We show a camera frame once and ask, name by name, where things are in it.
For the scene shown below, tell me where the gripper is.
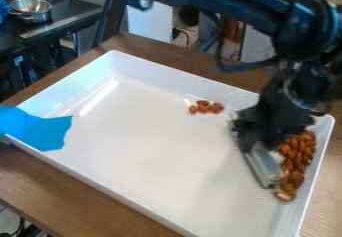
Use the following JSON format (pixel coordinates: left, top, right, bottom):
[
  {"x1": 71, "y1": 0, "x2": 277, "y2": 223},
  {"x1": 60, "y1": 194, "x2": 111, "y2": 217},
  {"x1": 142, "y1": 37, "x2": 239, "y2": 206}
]
[{"x1": 231, "y1": 86, "x2": 317, "y2": 153}]

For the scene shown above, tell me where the grey sweeping tool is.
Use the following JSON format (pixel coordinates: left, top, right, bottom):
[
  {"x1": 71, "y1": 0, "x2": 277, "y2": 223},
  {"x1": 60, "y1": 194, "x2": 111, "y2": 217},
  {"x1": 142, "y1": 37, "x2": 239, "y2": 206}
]
[{"x1": 241, "y1": 140, "x2": 285, "y2": 189}]

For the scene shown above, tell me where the pile of brown bits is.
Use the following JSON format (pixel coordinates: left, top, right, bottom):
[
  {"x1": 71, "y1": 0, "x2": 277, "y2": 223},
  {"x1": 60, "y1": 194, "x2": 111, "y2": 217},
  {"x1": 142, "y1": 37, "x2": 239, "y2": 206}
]
[
  {"x1": 272, "y1": 131, "x2": 318, "y2": 203},
  {"x1": 187, "y1": 99, "x2": 228, "y2": 115}
]

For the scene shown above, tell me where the white tray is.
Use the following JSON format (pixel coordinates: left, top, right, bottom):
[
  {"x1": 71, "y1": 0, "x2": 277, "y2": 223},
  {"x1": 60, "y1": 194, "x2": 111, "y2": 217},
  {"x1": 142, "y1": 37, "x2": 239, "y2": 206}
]
[{"x1": 2, "y1": 49, "x2": 337, "y2": 237}]

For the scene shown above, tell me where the white board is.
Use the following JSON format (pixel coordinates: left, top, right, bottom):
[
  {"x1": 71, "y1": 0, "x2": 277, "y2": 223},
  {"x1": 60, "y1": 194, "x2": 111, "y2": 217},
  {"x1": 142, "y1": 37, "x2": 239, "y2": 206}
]
[{"x1": 125, "y1": 1, "x2": 174, "y2": 44}]

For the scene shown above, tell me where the blue tape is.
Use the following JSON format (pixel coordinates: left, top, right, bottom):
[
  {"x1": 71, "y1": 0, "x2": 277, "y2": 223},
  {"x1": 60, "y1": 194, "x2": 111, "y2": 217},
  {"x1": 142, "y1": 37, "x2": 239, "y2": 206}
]
[{"x1": 0, "y1": 104, "x2": 74, "y2": 153}]

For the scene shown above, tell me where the black table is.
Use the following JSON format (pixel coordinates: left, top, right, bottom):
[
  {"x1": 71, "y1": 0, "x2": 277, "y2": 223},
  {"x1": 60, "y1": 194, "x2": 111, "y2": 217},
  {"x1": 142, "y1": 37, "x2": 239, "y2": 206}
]
[{"x1": 0, "y1": 0, "x2": 109, "y2": 99}]

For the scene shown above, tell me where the silver pot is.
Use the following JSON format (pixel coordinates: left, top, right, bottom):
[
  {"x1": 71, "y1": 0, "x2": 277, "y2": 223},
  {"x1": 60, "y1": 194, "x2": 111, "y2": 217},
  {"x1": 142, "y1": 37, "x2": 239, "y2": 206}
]
[{"x1": 6, "y1": 0, "x2": 54, "y2": 24}]

